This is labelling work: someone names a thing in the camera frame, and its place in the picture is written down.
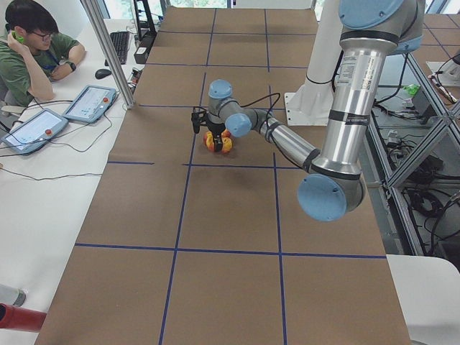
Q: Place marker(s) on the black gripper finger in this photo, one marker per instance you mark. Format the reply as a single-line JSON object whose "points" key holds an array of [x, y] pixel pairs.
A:
{"points": [[219, 144], [215, 144]]}

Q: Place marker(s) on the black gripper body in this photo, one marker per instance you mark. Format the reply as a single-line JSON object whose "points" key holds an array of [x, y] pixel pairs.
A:
{"points": [[216, 129]]}

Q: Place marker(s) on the left red yellow apple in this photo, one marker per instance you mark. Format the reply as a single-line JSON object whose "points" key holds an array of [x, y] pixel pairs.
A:
{"points": [[208, 141]]}

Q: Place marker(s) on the back red yellow apple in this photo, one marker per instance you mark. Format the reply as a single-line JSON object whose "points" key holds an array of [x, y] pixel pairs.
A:
{"points": [[226, 133]]}

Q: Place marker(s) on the front red yellow apple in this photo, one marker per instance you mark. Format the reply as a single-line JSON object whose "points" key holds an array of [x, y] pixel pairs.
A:
{"points": [[227, 145]]}

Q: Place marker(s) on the black box on desk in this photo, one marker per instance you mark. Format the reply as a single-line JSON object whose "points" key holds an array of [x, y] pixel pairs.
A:
{"points": [[141, 55]]}

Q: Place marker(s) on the far teach pendant tablet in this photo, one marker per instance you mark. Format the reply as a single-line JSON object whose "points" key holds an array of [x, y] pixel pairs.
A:
{"points": [[90, 104]]}

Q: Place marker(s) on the teach pendant tablet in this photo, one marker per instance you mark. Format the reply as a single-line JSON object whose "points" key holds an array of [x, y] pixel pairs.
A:
{"points": [[34, 133], [90, 104]]}

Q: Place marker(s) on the black computer mouse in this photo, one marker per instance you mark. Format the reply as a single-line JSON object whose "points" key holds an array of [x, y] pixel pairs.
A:
{"points": [[102, 73]]}

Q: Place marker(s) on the black keyboard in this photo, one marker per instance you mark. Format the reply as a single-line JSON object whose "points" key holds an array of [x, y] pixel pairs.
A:
{"points": [[121, 42]]}

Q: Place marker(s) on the near teach pendant tablet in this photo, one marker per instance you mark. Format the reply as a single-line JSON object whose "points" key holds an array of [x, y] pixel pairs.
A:
{"points": [[34, 133]]}

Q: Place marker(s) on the person in green shirt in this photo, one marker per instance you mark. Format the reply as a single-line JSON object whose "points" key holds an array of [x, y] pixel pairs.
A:
{"points": [[35, 55]]}

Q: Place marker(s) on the green object on shelf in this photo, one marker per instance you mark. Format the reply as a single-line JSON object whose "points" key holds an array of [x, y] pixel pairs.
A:
{"points": [[412, 89]]}

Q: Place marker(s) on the red cylinder object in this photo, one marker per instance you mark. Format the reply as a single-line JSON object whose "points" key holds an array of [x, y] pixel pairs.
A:
{"points": [[21, 319]]}

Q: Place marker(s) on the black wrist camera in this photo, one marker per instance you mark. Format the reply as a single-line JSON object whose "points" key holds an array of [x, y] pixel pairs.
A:
{"points": [[199, 117]]}

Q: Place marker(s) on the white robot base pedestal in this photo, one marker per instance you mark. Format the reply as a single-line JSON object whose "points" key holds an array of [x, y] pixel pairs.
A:
{"points": [[316, 72]]}

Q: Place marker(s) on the aluminium frame post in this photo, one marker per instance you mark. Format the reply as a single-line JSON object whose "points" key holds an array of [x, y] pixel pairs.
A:
{"points": [[97, 21]]}

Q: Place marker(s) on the aluminium frame rail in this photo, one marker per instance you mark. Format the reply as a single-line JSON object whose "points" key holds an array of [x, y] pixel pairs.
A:
{"points": [[427, 135]]}

